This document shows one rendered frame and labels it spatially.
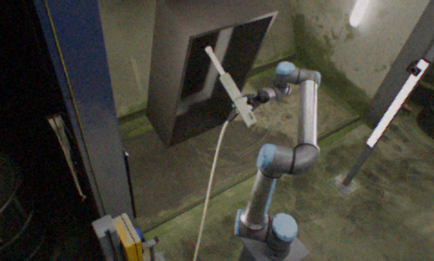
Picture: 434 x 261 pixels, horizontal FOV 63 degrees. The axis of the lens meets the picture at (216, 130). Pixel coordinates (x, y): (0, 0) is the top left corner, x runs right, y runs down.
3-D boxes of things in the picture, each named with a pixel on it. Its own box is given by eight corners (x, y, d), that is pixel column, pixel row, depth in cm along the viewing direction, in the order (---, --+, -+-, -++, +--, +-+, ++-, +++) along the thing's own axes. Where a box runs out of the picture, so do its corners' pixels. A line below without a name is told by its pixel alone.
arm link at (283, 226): (290, 253, 200) (299, 240, 187) (261, 246, 201) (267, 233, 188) (292, 228, 210) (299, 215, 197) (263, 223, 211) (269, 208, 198)
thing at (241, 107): (243, 137, 197) (259, 120, 177) (236, 140, 195) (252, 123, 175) (201, 65, 207) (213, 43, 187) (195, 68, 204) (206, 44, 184)
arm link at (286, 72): (299, 62, 191) (293, 81, 199) (278, 58, 191) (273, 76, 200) (299, 72, 184) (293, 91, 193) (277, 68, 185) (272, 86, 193)
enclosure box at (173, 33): (145, 115, 288) (157, -9, 189) (207, 91, 314) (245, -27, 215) (166, 149, 276) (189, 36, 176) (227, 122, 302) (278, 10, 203)
